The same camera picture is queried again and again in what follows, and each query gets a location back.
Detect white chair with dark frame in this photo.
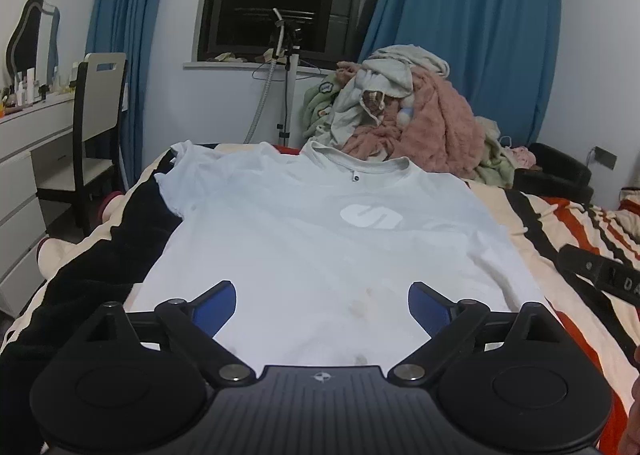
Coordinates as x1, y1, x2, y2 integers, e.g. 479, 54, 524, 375
36, 52, 129, 224

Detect cloths on windowsill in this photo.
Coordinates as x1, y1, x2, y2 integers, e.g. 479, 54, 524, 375
206, 50, 279, 65

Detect pink fluffy blanket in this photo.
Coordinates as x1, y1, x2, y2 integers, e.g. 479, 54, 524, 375
338, 61, 489, 182

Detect white dressing table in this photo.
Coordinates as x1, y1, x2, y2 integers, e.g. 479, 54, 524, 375
0, 94, 79, 318

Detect black armchair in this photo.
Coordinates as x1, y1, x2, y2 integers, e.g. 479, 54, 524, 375
513, 142, 596, 203

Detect black cloth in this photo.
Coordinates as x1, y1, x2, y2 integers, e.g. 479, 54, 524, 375
0, 178, 184, 455

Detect row of cosmetic bottles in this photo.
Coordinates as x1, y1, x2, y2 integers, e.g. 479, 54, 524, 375
0, 61, 81, 112

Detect wall socket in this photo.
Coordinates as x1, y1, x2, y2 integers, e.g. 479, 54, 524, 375
591, 146, 618, 170

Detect green fleece garment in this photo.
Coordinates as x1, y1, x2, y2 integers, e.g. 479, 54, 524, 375
302, 73, 351, 141

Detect grey white garment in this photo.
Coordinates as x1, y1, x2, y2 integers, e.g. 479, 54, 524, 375
315, 43, 451, 148

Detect grey steamer hose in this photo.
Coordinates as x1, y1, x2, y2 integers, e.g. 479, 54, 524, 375
242, 58, 281, 145

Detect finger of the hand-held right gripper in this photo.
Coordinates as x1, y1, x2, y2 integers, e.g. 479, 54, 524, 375
556, 243, 640, 308

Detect garment steamer stand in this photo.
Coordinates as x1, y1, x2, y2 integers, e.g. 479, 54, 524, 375
252, 7, 321, 148

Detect black framed mirror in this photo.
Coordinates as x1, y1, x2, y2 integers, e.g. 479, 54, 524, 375
5, 0, 62, 88

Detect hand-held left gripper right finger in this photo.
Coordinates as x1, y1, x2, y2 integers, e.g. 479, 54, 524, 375
387, 281, 557, 387

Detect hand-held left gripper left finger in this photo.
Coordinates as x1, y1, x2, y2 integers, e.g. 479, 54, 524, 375
83, 280, 254, 387

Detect blue curtain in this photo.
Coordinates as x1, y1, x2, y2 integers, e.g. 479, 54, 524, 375
357, 0, 563, 148
84, 0, 178, 192

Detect striped blanket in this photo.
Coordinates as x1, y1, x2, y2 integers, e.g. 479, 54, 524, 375
0, 142, 640, 455

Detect white t-shirt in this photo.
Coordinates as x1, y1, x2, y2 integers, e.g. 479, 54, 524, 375
128, 139, 547, 369

